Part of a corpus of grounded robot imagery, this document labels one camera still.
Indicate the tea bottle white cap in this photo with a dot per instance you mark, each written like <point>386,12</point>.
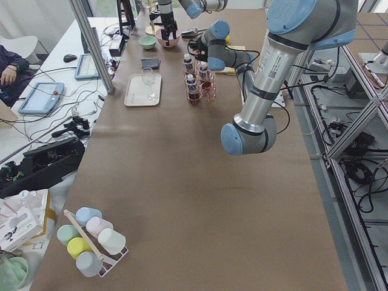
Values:
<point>188,65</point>

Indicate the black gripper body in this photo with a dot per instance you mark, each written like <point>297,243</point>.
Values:
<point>201,49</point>
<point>166,19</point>

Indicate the cream rectangular tray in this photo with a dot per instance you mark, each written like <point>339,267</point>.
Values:
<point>137,92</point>

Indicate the clear wine glass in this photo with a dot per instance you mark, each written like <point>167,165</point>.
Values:
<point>148,78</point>

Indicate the pink bowl with ice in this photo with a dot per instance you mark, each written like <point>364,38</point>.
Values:
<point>172,41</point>

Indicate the black equipment case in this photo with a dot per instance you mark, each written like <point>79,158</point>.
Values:
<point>42,167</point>

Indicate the black computer mouse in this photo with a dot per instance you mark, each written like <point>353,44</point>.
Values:
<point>69,58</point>

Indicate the green cup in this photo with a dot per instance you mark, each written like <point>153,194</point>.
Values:
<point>66,233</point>

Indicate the wooden cutting board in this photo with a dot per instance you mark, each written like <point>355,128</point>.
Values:
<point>231,70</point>

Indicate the yellow cup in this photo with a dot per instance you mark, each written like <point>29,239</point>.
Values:
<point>76,246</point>

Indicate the aluminium frame post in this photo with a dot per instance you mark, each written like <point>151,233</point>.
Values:
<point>86,30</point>

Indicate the blue cup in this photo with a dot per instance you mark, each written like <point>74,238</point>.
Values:
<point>83,215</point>

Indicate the copper wire bottle basket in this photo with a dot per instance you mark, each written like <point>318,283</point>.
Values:
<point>206,96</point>

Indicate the white cardboard box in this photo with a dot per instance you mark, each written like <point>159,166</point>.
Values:
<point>26,218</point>

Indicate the wooden glass stand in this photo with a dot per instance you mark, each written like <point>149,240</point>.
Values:
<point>150,7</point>

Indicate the person forearm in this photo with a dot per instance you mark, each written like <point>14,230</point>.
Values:
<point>14,73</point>

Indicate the blue teach pendant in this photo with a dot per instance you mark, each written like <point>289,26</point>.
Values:
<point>42,98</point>
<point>86,69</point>

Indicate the grey cup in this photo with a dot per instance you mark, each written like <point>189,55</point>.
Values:
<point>88,264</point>

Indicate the white cup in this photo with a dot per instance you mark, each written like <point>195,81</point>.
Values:
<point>112,241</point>

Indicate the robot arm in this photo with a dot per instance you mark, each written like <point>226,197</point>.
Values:
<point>294,27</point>
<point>193,9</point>

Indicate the white cup rack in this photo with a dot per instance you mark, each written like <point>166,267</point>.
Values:
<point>109,261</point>

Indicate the green bowl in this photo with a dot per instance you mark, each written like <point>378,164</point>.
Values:
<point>147,42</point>

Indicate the pink cup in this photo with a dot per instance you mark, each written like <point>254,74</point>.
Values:
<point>96,224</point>

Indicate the grey folded cloth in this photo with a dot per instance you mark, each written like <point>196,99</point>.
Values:
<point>153,63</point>

